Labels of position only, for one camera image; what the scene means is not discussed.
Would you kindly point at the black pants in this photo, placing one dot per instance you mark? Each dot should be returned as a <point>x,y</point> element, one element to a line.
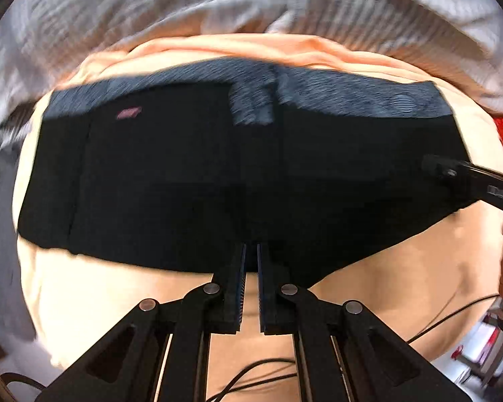
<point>193,184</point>

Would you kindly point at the grey striped duvet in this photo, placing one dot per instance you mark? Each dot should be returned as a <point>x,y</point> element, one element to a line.
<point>193,0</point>

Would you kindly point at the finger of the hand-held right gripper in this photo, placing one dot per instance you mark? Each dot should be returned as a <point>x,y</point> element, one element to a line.
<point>442,167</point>

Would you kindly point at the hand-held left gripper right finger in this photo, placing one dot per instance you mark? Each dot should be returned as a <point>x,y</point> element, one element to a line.
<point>263,284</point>

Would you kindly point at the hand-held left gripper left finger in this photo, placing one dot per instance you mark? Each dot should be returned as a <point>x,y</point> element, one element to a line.
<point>239,284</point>

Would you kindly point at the peach blanket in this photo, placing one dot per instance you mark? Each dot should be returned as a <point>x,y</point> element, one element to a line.
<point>109,301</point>

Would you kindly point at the grey buttoned suit jacket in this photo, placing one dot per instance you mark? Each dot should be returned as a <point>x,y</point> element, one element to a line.
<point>0,238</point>

